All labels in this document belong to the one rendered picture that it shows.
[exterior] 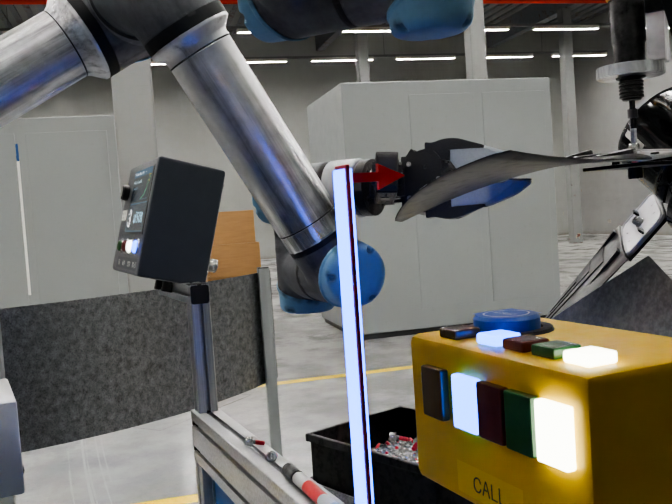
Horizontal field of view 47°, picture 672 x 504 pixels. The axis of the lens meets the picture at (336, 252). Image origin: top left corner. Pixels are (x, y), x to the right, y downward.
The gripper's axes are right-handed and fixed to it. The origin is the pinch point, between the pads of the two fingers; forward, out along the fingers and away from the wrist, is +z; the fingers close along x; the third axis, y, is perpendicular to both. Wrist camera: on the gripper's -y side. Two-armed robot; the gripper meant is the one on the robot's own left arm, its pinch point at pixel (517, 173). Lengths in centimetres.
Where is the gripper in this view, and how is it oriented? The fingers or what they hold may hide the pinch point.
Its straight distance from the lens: 89.4
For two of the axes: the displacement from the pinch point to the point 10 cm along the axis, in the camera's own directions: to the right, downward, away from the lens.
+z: 8.7, -0.3, -4.9
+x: 0.2, 10.0, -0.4
